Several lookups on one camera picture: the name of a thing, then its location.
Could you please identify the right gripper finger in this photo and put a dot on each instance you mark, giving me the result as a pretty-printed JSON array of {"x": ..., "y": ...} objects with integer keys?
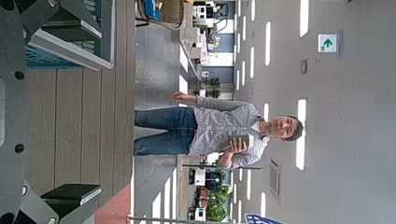
[
  {"x": 68, "y": 29},
  {"x": 68, "y": 194}
]

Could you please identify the dark smartphone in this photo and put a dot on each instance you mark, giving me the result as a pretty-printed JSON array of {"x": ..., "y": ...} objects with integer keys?
[{"x": 238, "y": 138}]

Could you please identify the teal mesh crate grey rim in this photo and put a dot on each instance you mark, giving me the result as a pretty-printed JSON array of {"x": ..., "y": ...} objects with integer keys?
[{"x": 46, "y": 59}]

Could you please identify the man's right hand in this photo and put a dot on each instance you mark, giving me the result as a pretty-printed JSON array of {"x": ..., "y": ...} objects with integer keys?
[{"x": 180, "y": 97}]

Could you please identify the man's left hand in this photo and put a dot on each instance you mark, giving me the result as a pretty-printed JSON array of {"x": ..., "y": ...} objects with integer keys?
[{"x": 238, "y": 149}]

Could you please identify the brown wicker chair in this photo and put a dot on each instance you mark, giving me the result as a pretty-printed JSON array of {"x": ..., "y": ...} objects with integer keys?
[{"x": 172, "y": 11}]

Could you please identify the white delivery robot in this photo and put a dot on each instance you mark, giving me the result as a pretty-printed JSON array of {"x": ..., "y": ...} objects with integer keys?
[{"x": 197, "y": 176}]

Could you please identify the large green potted plant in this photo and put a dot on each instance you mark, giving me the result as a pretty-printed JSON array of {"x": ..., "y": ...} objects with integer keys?
[{"x": 218, "y": 202}]

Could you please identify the small potted plant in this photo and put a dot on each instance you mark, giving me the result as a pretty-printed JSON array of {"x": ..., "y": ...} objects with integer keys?
[
  {"x": 213, "y": 82},
  {"x": 214, "y": 93}
]

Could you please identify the man in grey shirt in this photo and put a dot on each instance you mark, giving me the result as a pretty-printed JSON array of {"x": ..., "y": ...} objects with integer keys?
[{"x": 218, "y": 124}]

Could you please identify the long ceiling light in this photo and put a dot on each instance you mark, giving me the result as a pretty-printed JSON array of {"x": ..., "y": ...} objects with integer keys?
[
  {"x": 304, "y": 15},
  {"x": 251, "y": 62},
  {"x": 266, "y": 112},
  {"x": 301, "y": 155},
  {"x": 252, "y": 9},
  {"x": 268, "y": 43}
]

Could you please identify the blue sign board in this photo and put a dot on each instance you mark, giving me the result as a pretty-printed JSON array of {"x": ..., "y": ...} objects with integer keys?
[{"x": 261, "y": 219}]

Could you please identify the ceiling air vent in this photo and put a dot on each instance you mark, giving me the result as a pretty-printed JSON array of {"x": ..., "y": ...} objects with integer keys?
[{"x": 274, "y": 179}]

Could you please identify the square ceiling hatch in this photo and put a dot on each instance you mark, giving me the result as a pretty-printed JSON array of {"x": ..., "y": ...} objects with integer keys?
[{"x": 304, "y": 66}]

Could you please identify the green arrow exit sign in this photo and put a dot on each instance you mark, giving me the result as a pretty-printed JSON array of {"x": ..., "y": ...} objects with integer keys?
[{"x": 327, "y": 43}]

